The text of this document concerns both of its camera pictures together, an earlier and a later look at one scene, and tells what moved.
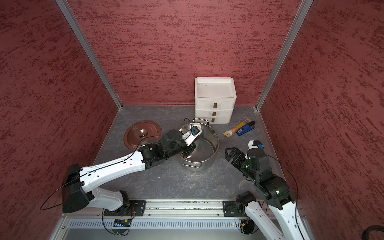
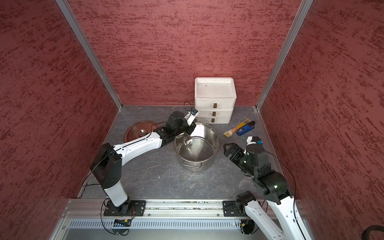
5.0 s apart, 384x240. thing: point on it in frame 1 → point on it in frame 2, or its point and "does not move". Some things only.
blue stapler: (250, 126) does not move
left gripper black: (189, 149) → (192, 127)
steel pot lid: (141, 133) does not move
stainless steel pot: (202, 158) does not move
